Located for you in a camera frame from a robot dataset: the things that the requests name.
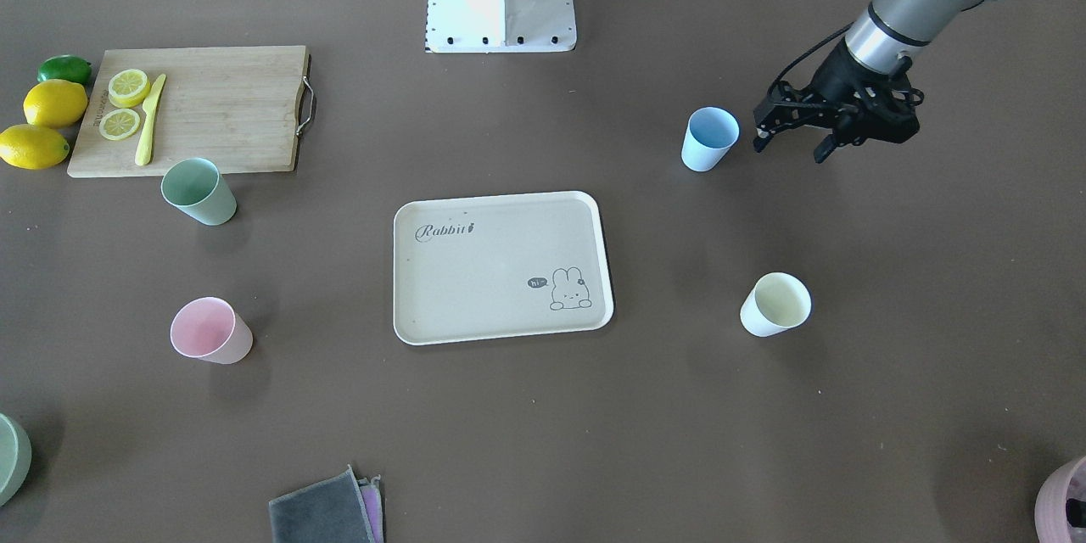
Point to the yellow lemon lower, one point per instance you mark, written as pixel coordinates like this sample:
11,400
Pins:
33,147

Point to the blue cup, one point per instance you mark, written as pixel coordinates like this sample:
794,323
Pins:
710,133

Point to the green lime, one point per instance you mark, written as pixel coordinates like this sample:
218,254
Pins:
66,68

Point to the cream white cup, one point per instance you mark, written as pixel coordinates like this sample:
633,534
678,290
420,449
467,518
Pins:
778,302

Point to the lemon slice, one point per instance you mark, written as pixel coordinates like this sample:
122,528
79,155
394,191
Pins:
119,124
128,88

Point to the beige rabbit tray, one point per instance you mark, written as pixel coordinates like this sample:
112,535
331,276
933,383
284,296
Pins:
500,266

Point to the lemon slice lower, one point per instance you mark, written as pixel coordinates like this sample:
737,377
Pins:
119,124

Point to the purple cloth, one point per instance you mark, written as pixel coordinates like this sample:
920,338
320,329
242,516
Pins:
372,499

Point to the yellow lemon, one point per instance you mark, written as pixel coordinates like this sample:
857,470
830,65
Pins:
55,103
33,147

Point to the lemon slice upper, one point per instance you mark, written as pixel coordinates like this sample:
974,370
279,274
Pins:
128,88

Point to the pink cup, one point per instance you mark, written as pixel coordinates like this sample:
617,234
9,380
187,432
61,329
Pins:
210,329

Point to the green cup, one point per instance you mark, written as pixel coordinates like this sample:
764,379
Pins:
196,187

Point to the yellow plastic knife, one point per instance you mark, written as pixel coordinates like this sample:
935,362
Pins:
150,105

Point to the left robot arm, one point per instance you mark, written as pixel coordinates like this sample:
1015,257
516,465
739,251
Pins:
890,29

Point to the yellow lemon upper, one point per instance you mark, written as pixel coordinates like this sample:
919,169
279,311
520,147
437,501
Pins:
55,103

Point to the bamboo cutting board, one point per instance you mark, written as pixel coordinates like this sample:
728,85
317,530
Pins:
236,106

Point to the grey cloth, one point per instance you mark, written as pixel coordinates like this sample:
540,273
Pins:
330,511

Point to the pink bowl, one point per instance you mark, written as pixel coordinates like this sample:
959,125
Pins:
1058,512

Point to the green bowl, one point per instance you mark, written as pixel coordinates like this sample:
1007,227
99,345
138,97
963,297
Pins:
16,455

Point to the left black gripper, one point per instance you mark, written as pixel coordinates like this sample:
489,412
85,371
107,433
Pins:
835,78

